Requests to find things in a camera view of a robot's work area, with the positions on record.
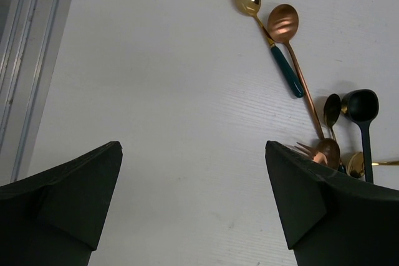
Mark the black spoon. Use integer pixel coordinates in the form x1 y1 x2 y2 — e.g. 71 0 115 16
341 89 379 184

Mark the dark copper spoon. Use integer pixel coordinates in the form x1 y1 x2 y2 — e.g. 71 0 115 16
316 138 345 173

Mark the gold spoon slim handle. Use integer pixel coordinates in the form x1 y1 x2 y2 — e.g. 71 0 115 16
323 93 341 141

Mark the rose gold fork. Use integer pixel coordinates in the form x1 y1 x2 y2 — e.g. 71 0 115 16
293 143 327 166

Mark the aluminium rail frame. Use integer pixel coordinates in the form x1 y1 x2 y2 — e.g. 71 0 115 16
1 0 72 185

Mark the small gold spoon green handle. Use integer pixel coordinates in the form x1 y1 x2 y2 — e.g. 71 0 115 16
345 151 398 179

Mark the copper spoon long handle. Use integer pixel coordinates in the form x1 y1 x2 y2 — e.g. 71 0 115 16
266 4 325 140

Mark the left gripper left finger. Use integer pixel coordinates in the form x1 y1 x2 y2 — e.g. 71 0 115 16
1 141 123 265

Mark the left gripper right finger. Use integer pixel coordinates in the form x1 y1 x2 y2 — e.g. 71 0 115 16
265 141 398 265

